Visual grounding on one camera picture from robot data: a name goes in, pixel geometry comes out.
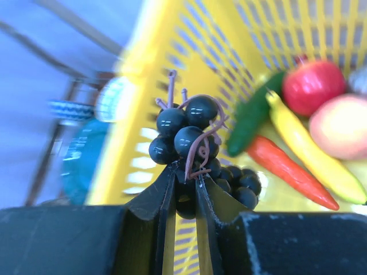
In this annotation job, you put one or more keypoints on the metal dish rack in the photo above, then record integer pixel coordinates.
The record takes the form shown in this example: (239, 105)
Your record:
(75, 104)

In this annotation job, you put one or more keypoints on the orange carrot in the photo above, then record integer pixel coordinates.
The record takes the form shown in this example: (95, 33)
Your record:
(268, 155)

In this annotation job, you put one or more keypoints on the white bowl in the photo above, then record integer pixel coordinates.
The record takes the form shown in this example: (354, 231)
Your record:
(114, 100)

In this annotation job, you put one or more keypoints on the teal scalloped plate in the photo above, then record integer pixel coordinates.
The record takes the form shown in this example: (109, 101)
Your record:
(81, 159)

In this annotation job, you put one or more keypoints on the green cucumber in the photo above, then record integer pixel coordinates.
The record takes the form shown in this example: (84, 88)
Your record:
(250, 115)

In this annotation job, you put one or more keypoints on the red apple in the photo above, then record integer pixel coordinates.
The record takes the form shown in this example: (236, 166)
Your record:
(310, 84)

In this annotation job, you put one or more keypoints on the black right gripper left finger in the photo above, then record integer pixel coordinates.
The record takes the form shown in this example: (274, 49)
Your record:
(135, 238)

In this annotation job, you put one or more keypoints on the peach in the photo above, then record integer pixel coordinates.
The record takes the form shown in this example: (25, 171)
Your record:
(339, 127)

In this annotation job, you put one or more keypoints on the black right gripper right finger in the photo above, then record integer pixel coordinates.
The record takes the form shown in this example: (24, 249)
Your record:
(235, 240)

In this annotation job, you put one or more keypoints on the yellow banana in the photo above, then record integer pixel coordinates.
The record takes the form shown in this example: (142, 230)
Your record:
(328, 171)

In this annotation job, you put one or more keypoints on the black grape bunch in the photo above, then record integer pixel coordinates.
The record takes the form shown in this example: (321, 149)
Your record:
(187, 136)

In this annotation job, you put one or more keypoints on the yellow plastic basket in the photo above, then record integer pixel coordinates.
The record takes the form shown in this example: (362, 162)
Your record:
(226, 49)

